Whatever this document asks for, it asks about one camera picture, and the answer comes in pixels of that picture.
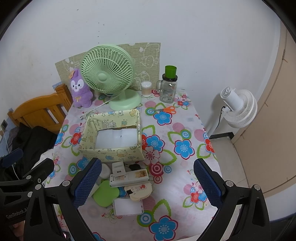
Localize green rounded lid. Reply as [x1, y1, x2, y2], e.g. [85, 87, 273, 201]
[92, 180, 120, 207]

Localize white round oval case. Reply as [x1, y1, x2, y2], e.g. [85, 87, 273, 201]
[99, 163, 111, 179]

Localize white cube charger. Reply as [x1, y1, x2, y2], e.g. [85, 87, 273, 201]
[112, 161, 126, 177]

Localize clear plastic box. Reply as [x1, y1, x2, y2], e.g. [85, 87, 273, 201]
[113, 198, 144, 216]

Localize round cream compact mirror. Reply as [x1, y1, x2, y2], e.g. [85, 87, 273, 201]
[124, 182, 152, 201]

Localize black clothing pile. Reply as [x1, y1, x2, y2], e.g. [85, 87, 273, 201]
[12, 123, 57, 178]

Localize black small object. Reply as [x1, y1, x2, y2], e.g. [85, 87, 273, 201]
[128, 163, 141, 171]

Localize wooden chair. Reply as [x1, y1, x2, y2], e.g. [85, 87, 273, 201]
[8, 84, 73, 133]

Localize yellow patterned storage box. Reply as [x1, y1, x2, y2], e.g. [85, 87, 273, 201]
[79, 109, 144, 163]

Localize floral tablecloth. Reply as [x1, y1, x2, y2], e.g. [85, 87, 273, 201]
[43, 89, 232, 241]

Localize purple plush bunny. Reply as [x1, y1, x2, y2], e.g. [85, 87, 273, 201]
[70, 69, 93, 108]

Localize white floor fan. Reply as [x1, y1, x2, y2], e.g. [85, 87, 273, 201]
[220, 87, 257, 129]

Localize glass mason jar mug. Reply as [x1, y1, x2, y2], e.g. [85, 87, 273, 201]
[156, 74, 178, 103]

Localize green desk fan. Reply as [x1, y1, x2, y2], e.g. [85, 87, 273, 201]
[80, 45, 142, 110]

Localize cotton swab container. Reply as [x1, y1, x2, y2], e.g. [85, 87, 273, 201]
[141, 81, 152, 97]

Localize green cup on jar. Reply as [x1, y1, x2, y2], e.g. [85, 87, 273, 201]
[165, 65, 177, 79]

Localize fan power cord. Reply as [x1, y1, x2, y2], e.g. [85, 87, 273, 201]
[79, 98, 117, 120]

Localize orange handled scissors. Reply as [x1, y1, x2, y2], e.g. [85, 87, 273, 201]
[154, 106, 176, 114]

